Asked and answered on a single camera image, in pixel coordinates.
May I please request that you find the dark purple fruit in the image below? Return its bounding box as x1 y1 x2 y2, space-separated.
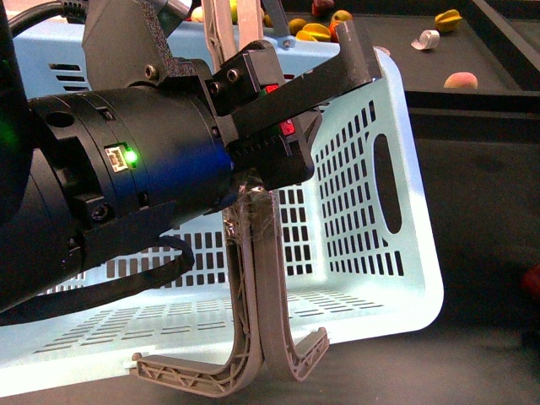
311 0 335 18

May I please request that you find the peach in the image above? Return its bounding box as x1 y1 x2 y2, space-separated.
444 72 478 89

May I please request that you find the red apple near gripper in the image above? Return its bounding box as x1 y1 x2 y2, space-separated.
521 264 540 300

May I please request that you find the yellow starfruit far right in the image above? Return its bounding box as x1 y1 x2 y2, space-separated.
434 9 462 33

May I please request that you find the yellow starfruit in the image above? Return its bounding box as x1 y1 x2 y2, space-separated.
295 23 331 42
434 9 462 33

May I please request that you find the black fruit display tray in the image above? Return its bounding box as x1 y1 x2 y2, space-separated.
261 0 540 140

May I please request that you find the yellow starfruit back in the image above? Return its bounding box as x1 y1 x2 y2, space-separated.
295 23 331 42

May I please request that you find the brown kiwi right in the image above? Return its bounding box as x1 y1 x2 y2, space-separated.
289 18 307 35

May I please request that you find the red yellow mango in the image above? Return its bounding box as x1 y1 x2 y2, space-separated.
331 9 353 25

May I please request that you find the small white tape roll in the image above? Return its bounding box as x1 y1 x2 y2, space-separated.
411 30 440 51

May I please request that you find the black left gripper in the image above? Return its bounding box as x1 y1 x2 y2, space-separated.
201 0 382 190

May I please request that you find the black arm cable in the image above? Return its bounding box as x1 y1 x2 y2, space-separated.
0 234 196 327

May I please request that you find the light blue plastic basket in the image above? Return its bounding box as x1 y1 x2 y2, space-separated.
1 23 443 397

